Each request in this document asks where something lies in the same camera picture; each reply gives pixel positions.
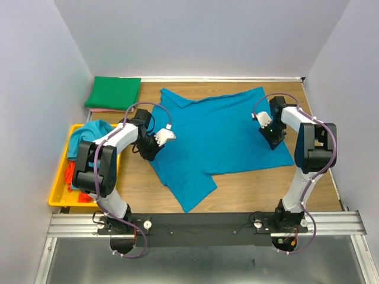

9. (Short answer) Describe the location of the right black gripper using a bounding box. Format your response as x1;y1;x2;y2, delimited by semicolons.
258;121;286;150

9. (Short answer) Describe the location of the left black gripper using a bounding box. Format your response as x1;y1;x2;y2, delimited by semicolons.
134;133;165;162

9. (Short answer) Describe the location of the blue t shirt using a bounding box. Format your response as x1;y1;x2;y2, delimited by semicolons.
151;87;294;213

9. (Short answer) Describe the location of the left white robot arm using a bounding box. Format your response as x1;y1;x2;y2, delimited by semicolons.
72;109;176;235

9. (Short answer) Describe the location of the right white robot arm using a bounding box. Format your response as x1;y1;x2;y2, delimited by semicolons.
252;93;337;232

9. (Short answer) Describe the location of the teal t shirt in bin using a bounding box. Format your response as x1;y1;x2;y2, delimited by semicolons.
67;120;114;161

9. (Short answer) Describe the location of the folded green t shirt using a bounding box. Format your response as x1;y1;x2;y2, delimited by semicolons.
85;76;142;111

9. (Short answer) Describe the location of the folded pink t shirt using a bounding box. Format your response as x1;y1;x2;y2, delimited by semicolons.
89;108;126;112

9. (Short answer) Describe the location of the orange t shirt in bin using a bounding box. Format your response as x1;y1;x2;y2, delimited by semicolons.
64;160;92;203

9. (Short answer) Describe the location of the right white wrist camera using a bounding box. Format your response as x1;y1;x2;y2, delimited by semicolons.
254;111;272;128

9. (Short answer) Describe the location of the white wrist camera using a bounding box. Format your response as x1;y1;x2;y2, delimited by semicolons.
254;111;272;128
154;128;176;147

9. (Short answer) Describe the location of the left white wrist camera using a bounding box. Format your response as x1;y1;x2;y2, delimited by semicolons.
154;128;176;147

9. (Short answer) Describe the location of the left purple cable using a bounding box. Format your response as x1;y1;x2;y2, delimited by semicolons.
93;102;174;259

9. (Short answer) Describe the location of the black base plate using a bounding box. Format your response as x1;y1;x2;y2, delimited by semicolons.
94;211;308;253

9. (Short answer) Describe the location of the aluminium frame rail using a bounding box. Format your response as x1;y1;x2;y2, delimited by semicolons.
35;211;378;283

